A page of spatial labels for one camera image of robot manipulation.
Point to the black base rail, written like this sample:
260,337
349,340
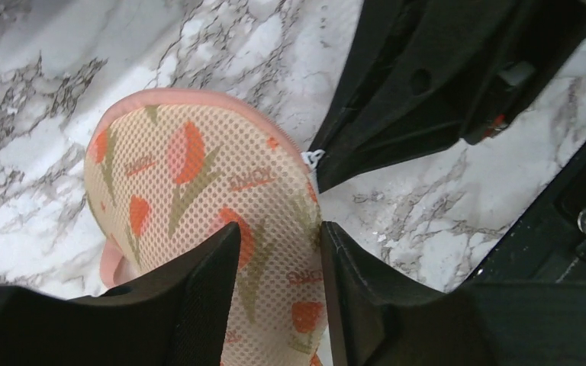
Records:
548,242

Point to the floral mesh laundry bag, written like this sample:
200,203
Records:
168,167

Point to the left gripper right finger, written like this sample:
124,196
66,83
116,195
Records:
379,316

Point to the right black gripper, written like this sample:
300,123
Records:
421,75

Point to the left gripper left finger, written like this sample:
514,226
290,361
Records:
175,314

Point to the white zipper pull tie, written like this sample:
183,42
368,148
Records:
312,158

